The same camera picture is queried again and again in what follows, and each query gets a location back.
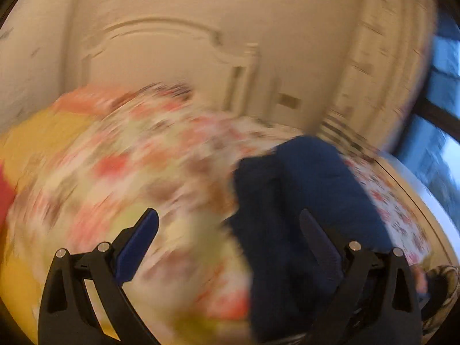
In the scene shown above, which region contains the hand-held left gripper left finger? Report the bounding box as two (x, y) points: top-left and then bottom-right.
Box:
(38, 208), (160, 345)

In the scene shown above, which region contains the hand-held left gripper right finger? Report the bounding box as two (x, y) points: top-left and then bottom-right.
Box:
(299, 208), (423, 345)

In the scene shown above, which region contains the blue puffer jacket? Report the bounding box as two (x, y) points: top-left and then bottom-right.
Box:
(226, 135), (396, 344)

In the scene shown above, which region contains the floral bed sheet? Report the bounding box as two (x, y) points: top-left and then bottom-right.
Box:
(0, 83), (435, 345)

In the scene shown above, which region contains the red cloth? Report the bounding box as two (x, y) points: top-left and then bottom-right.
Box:
(0, 167), (18, 227)

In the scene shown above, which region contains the yellow cloth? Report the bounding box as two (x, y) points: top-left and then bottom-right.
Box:
(0, 110), (105, 345)

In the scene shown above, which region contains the white wooden headboard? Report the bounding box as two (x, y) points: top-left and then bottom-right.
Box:
(81, 18), (259, 116)

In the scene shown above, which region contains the striped printed curtain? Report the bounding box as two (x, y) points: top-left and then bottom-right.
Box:
(320, 0), (439, 155)

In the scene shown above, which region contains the window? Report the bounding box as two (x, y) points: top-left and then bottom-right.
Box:
(395, 11), (460, 216)

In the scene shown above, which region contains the grey wall socket panel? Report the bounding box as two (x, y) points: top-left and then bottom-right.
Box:
(278, 93), (300, 109)

